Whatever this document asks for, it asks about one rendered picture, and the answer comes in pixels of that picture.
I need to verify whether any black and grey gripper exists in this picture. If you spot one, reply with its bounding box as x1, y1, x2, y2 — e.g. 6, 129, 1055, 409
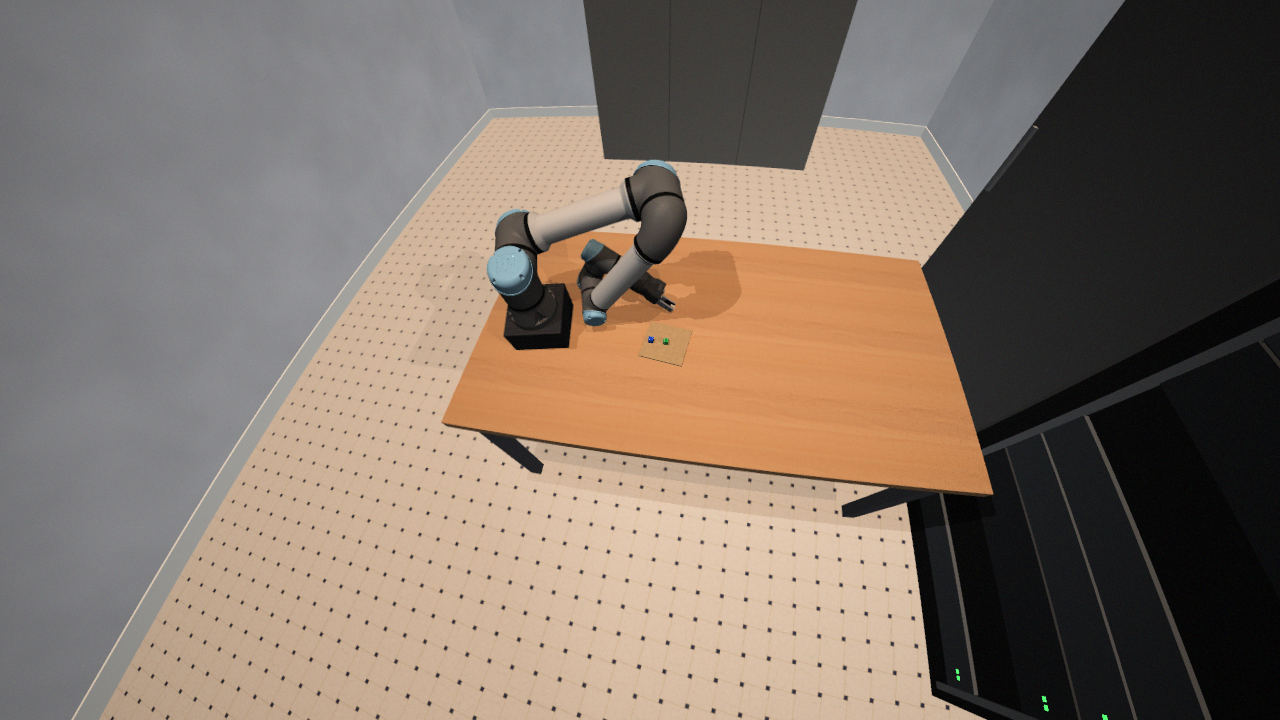
628, 272, 675, 313

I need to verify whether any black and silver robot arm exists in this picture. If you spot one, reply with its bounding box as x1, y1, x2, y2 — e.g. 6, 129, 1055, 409
486, 160, 687, 331

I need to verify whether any tan mat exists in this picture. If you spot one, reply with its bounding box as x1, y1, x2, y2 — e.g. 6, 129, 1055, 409
639, 322, 692, 366

